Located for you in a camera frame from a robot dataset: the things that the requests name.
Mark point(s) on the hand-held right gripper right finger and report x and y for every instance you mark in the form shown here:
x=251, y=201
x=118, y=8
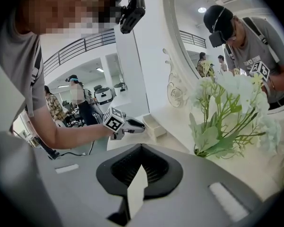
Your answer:
x=198, y=174

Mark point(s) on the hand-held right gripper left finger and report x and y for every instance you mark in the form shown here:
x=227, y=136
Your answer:
x=85, y=174

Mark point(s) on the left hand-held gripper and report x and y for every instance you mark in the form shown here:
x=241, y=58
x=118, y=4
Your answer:
x=113, y=122

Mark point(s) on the white dressing table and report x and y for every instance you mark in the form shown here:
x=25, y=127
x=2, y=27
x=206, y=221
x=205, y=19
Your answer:
x=177, y=138

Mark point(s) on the person's left forearm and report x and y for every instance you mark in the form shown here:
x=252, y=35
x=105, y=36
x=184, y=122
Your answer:
x=80, y=136

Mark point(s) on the white wheeled robot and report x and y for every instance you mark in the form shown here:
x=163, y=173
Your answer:
x=103, y=97
x=120, y=89

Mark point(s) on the white flower bouquet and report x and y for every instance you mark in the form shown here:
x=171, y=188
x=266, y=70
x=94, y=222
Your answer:
x=232, y=89

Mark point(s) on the black balcony railing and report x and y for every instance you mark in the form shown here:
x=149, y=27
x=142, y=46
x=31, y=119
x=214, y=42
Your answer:
x=80, y=45

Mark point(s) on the person's grey t-shirt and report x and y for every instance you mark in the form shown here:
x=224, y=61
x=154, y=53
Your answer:
x=14, y=67

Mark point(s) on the person's head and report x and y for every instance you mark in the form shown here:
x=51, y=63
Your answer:
x=61, y=8

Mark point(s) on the black head-mounted camera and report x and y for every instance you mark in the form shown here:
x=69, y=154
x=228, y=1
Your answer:
x=132, y=15

